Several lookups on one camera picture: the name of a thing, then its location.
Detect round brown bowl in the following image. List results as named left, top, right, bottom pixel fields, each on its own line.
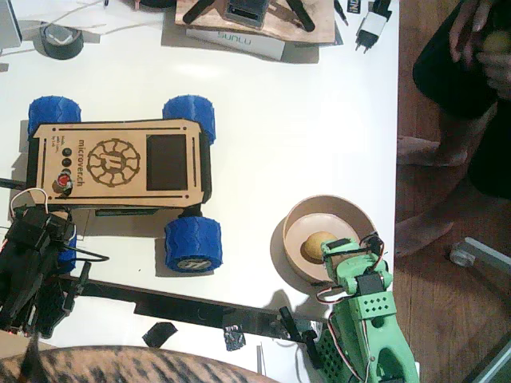
left=282, top=194, right=378, bottom=285

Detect person's left hand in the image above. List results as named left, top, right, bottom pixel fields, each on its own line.
left=477, top=47, right=511, bottom=101

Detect person's right hand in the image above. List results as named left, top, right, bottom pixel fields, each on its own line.
left=449, top=0, right=491, bottom=65

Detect short black rod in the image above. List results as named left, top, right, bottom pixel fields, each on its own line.
left=0, top=177, right=29, bottom=191

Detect black table clamp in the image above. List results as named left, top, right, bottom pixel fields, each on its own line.
left=62, top=261, right=93, bottom=314
left=278, top=306, right=325, bottom=370

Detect wooden rover with blue wheels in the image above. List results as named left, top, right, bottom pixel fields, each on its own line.
left=26, top=94, right=223, bottom=275

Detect person's bare right leg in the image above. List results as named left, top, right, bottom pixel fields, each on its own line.
left=397, top=103, right=472, bottom=168

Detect white paper sheet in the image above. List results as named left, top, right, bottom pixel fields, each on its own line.
left=255, top=337, right=420, bottom=383
left=15, top=0, right=109, bottom=37

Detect crumpled dark foil piece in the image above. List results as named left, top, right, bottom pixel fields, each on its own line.
left=222, top=325, right=247, bottom=352

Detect grey metal chair leg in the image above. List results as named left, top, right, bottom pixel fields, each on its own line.
left=450, top=237, right=511, bottom=274

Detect striped brown fabric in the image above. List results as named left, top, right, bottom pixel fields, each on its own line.
left=0, top=345, right=280, bottom=383

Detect black tape piece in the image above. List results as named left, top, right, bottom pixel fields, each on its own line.
left=142, top=321, right=179, bottom=349

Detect long black flat bar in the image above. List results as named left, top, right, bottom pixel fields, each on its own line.
left=75, top=278, right=292, bottom=340

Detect black tape roll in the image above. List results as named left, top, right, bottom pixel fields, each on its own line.
left=33, top=22, right=85, bottom=61

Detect person's bare legs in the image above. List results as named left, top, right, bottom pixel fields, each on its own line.
left=412, top=0, right=511, bottom=200

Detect grey box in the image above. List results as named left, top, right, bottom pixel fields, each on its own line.
left=0, top=0, right=23, bottom=51

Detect white Sunlu box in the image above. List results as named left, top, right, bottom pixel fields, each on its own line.
left=185, top=26, right=287, bottom=61

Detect brown wooden board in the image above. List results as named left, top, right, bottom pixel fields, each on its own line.
left=174, top=0, right=336, bottom=44

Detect white black power adapter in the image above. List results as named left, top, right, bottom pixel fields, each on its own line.
left=354, top=0, right=394, bottom=55

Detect black tripod leg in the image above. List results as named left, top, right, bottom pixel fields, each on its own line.
left=182, top=0, right=219, bottom=24
left=286, top=0, right=316, bottom=32

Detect thin black camera cable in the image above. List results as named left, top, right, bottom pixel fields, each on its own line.
left=73, top=247, right=111, bottom=265

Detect grey metal frame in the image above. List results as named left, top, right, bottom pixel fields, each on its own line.
left=466, top=338, right=511, bottom=383

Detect thin white cable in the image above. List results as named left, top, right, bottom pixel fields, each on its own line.
left=15, top=0, right=165, bottom=38

